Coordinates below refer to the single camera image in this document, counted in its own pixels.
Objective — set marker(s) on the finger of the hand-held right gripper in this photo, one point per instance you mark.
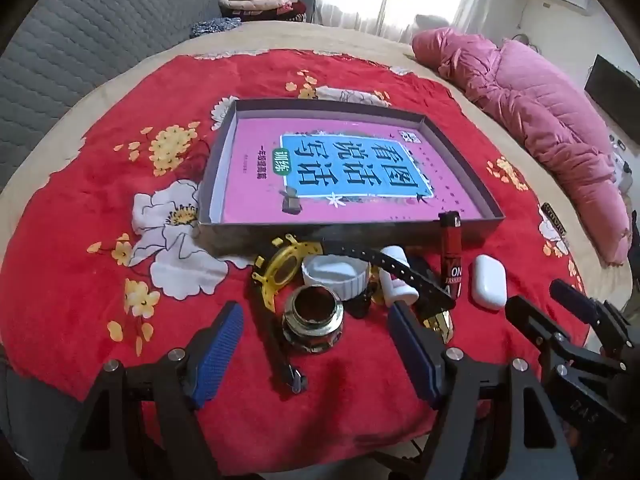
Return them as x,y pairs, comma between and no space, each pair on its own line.
530,320
575,300

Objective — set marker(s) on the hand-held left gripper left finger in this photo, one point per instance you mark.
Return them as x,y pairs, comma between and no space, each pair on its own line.
220,345

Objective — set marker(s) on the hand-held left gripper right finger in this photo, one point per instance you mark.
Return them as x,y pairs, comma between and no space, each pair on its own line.
415,355

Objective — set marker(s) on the black and gold tube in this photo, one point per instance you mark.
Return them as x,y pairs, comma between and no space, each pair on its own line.
440,322

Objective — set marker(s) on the white earbud case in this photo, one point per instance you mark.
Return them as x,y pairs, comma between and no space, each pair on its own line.
487,282

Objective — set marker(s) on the white pill bottle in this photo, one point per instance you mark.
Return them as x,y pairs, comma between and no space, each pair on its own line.
395,280

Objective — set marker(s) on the yellow and black wristwatch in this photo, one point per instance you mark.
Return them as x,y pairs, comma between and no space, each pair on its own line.
265,280

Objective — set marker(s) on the brass metal fitting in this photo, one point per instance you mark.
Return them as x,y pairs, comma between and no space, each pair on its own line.
312,330

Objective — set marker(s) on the red lighter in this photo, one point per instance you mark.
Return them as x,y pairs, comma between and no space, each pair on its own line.
450,255

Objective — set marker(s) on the white bottle cap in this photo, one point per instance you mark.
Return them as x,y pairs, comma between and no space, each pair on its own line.
330,280

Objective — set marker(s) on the grey cardboard box tray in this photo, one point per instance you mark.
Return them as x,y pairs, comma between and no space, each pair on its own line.
300,240

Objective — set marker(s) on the small black object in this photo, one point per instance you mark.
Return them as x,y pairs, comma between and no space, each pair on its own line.
360,305

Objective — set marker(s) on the black and gold blanket label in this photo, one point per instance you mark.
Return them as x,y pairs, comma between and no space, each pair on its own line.
552,218

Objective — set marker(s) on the red floral blanket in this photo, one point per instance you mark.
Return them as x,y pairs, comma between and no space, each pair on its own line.
100,240

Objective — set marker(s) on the pink and blue book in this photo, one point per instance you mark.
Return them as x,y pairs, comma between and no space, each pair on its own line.
260,180

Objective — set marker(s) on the pink quilted duvet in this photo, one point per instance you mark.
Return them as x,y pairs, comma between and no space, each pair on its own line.
525,95

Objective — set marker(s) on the black television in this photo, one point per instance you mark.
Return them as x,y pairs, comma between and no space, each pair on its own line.
610,85

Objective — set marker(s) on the metal chair back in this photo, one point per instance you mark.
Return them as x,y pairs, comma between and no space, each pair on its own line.
522,39

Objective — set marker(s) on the blue patterned cloth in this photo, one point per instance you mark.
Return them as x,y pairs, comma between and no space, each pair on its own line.
215,26

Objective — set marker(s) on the beige bed sheet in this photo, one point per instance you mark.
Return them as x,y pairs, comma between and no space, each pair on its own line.
325,35

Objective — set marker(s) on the grey quilted headboard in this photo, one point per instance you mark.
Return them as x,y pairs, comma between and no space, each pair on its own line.
100,35

